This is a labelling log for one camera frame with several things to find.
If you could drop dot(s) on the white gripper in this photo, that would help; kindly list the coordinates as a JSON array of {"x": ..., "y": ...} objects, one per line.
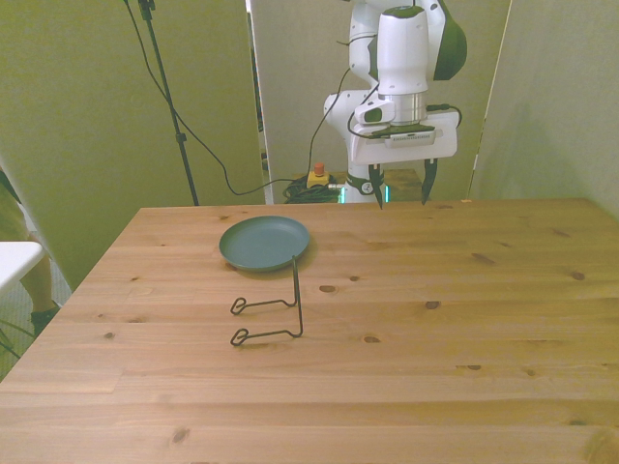
[{"x": 411, "y": 152}]

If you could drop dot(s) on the teal round plate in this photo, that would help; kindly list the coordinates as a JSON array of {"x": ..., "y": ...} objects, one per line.
[{"x": 261, "y": 241}]

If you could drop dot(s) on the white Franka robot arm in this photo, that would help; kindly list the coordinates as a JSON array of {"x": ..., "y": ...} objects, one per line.
[{"x": 401, "y": 48}]

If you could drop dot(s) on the yellow emergency stop box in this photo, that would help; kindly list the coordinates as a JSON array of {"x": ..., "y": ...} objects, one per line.
[{"x": 319, "y": 180}]

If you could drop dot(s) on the black tripod stand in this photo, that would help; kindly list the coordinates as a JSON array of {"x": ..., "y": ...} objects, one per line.
[{"x": 181, "y": 137}]

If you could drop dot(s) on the small white table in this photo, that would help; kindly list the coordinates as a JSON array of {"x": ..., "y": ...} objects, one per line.
[{"x": 14, "y": 261}]

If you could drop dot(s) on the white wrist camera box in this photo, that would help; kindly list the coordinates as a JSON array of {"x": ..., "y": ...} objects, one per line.
[{"x": 408, "y": 138}]

